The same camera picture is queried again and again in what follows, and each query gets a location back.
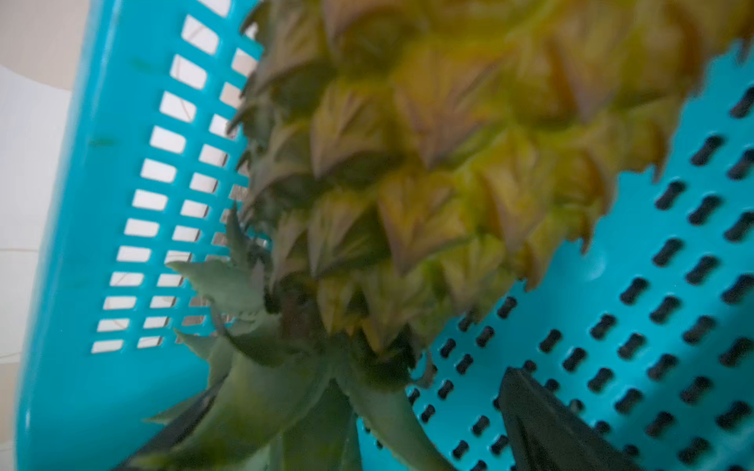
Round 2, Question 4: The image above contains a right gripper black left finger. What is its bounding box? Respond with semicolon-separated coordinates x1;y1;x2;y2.
114;385;221;470

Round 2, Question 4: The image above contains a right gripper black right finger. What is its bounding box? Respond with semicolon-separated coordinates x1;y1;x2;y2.
498;367;638;471

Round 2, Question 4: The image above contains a rear pineapple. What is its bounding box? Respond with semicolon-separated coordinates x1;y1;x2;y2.
131;1;753;470

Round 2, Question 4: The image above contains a teal plastic basket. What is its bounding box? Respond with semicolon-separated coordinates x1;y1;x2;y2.
15;1;753;470

